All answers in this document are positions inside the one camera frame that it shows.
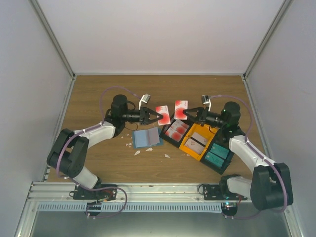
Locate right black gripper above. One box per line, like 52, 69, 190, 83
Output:
183, 107, 226, 128

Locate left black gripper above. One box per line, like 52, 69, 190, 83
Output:
122, 107, 163, 126

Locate red white credit card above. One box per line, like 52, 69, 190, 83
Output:
156, 105, 171, 126
174, 100, 188, 120

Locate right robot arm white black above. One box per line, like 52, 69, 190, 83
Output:
183, 101, 293, 212

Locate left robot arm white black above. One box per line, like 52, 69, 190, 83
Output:
46, 94, 163, 199

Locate red white cards in tray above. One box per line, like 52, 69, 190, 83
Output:
165, 120, 189, 142

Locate black card tray far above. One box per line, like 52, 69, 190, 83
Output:
159, 119, 194, 148

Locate black card tray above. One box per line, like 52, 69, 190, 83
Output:
159, 119, 194, 148
200, 142, 234, 174

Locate orange card tray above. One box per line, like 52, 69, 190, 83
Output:
179, 124, 218, 161

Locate pink white card in orange tray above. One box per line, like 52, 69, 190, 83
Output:
185, 132, 208, 155

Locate teal credit card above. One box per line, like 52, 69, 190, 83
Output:
205, 143, 229, 167

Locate black card tray near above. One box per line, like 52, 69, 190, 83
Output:
200, 142, 234, 174

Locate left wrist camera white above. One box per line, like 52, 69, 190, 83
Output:
138, 94, 151, 109

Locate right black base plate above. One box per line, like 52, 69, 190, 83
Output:
197, 183, 247, 201

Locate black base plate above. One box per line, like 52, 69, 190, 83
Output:
197, 183, 247, 201
69, 184, 117, 201

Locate slotted grey cable duct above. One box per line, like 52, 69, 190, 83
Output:
38, 202, 222, 213

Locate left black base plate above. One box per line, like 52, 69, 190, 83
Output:
69, 184, 117, 201

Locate aluminium front rail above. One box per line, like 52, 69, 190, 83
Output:
26, 181, 294, 203

